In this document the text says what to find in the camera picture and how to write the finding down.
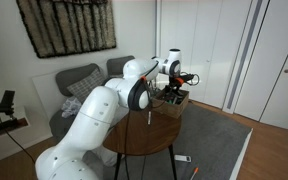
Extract grey sofa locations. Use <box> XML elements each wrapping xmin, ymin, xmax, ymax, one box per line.
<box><xmin>49</xmin><ymin>55</ymin><xmax>134</xmax><ymax>142</ymax></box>

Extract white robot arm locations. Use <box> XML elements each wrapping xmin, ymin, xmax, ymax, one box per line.
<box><xmin>35</xmin><ymin>49</ymin><xmax>184</xmax><ymax>180</ymax></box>

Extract cardboard box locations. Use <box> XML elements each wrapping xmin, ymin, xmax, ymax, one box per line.
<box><xmin>152</xmin><ymin>90</ymin><xmax>189</xmax><ymax>118</ymax></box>

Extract white remote on rug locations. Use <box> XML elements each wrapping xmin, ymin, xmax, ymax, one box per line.
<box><xmin>174</xmin><ymin>155</ymin><xmax>191</xmax><ymax>163</ymax></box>

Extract black camera on stand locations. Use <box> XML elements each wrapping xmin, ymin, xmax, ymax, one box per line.
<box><xmin>0</xmin><ymin>90</ymin><xmax>15</xmax><ymax>115</ymax></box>

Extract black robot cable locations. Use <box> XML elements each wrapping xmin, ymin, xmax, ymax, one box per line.
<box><xmin>123</xmin><ymin>61</ymin><xmax>201</xmax><ymax>180</ymax></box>

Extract plaid grey cushion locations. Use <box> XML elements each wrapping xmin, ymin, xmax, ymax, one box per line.
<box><xmin>67</xmin><ymin>69</ymin><xmax>105</xmax><ymax>103</ymax></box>

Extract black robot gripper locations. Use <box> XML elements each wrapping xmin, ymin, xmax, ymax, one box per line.
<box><xmin>169</xmin><ymin>77</ymin><xmax>184</xmax><ymax>91</ymax></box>

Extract grey rug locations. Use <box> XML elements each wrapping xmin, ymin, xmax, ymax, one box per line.
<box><xmin>83</xmin><ymin>103</ymin><xmax>252</xmax><ymax>180</ymax></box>

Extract wooden leaf-shaped side table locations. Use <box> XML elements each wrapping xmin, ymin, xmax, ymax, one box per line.
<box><xmin>103</xmin><ymin>108</ymin><xmax>181</xmax><ymax>180</ymax></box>

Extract white closet doors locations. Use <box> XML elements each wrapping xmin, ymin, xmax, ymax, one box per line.
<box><xmin>157</xmin><ymin>0</ymin><xmax>288</xmax><ymax>129</ymax></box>

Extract orange tipped pen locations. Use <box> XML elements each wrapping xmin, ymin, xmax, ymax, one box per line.
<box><xmin>190</xmin><ymin>167</ymin><xmax>199</xmax><ymax>180</ymax></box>

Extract woven wall hanging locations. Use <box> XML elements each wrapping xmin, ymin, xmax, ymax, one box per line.
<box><xmin>16</xmin><ymin>0</ymin><xmax>117</xmax><ymax>58</ymax></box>

